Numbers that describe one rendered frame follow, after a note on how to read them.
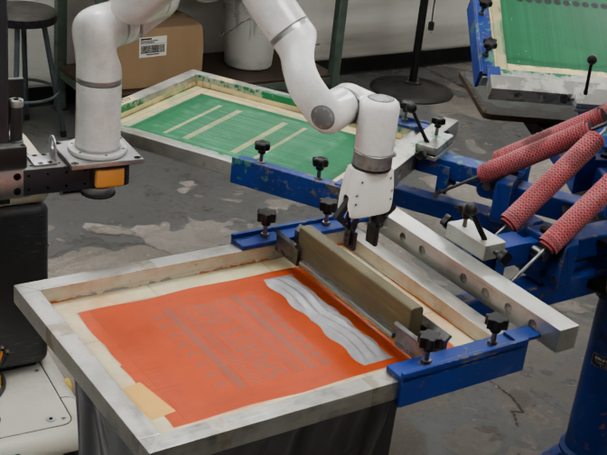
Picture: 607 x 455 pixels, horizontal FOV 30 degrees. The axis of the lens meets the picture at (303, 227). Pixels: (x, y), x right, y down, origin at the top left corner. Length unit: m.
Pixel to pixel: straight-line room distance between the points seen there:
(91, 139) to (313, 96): 0.56
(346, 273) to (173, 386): 0.46
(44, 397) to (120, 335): 1.06
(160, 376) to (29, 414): 1.13
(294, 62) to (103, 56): 0.45
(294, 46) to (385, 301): 0.51
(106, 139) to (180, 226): 2.40
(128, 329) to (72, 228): 2.60
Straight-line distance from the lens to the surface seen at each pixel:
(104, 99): 2.38
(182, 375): 2.03
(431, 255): 2.41
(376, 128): 2.08
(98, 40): 2.33
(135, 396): 1.97
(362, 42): 7.02
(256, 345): 2.13
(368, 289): 2.19
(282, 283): 2.34
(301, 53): 2.09
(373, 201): 2.16
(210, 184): 5.22
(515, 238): 2.50
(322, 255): 2.31
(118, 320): 2.18
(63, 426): 3.06
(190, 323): 2.18
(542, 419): 3.85
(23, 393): 3.19
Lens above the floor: 2.05
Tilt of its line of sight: 25 degrees down
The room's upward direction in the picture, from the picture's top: 6 degrees clockwise
